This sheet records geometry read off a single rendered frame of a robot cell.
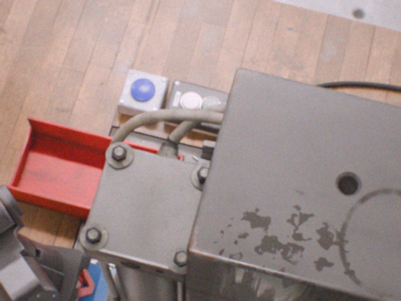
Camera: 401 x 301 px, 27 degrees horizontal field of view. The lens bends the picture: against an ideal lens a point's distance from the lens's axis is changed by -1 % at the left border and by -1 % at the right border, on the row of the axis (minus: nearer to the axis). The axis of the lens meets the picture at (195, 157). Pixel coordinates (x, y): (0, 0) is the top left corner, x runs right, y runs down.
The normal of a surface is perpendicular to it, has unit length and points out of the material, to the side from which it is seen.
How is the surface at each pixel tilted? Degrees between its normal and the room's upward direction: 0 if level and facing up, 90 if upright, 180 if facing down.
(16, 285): 21
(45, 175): 0
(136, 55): 0
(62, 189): 0
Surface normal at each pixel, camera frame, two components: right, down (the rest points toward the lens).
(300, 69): 0.01, -0.37
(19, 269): -0.20, -0.61
